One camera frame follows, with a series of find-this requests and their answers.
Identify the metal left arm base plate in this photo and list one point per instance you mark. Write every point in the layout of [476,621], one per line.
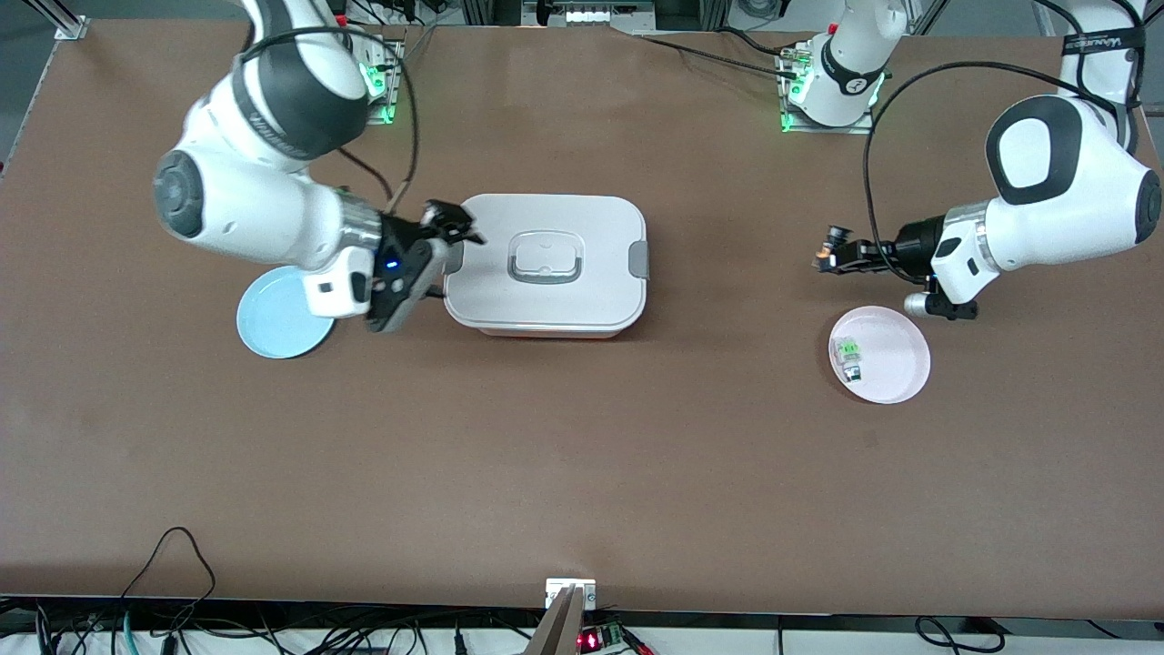
[868,123]

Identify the green push-button switch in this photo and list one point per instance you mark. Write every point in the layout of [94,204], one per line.
[849,357]

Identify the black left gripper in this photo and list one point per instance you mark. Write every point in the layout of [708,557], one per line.
[912,242]

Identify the light blue round plate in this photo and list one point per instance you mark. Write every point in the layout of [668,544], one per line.
[273,332]

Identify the orange push-button switch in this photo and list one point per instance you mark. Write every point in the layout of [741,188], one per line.
[826,256]

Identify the pink round plate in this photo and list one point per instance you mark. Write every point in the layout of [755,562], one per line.
[896,359]

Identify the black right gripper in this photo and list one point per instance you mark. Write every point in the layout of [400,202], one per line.
[397,238]

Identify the circuit board red display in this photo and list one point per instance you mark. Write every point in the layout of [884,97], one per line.
[600,637]

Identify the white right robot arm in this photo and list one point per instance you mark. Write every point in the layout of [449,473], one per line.
[255,200]

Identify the white lunch box grey clips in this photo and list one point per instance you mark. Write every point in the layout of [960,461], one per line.
[550,266]

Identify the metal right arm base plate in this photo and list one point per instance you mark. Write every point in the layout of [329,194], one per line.
[393,91]

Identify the small white metal bracket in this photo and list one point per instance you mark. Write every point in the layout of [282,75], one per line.
[555,589]

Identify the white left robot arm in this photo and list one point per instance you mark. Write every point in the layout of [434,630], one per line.
[1064,200]

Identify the grey camera mount bar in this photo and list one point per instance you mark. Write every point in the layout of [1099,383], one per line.
[556,628]

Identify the aluminium frame profile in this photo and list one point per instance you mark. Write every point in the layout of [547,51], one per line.
[71,25]

